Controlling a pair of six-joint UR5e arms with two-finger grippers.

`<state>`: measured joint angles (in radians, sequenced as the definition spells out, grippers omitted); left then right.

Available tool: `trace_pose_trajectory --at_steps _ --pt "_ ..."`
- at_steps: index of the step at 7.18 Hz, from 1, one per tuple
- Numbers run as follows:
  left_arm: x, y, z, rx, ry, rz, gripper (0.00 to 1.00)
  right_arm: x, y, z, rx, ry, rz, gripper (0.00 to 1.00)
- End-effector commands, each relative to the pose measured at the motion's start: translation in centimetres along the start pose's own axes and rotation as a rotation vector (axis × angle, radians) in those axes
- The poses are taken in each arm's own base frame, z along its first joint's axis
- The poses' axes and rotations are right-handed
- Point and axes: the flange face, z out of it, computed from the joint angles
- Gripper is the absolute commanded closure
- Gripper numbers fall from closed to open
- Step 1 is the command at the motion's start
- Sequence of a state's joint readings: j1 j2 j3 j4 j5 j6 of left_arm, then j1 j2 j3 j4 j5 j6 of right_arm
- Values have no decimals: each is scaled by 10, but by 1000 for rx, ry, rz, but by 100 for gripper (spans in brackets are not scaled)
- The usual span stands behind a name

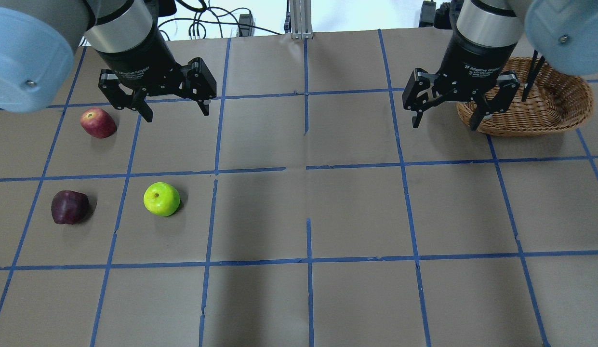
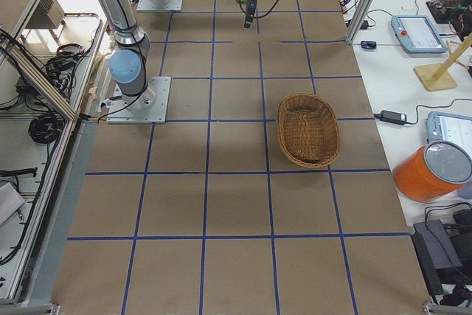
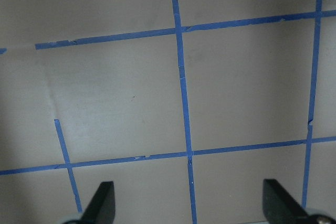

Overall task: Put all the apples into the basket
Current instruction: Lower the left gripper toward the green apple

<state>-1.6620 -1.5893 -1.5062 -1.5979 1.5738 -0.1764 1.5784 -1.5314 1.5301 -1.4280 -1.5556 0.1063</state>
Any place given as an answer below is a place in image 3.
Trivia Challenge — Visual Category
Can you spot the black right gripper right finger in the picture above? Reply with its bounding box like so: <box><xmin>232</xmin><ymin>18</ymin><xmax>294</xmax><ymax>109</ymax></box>
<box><xmin>263</xmin><ymin>179</ymin><xmax>309</xmax><ymax>224</ymax></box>

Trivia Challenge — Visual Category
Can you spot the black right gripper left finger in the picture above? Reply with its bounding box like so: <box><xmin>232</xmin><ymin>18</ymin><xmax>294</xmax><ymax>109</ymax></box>
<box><xmin>80</xmin><ymin>182</ymin><xmax>116</xmax><ymax>224</ymax></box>

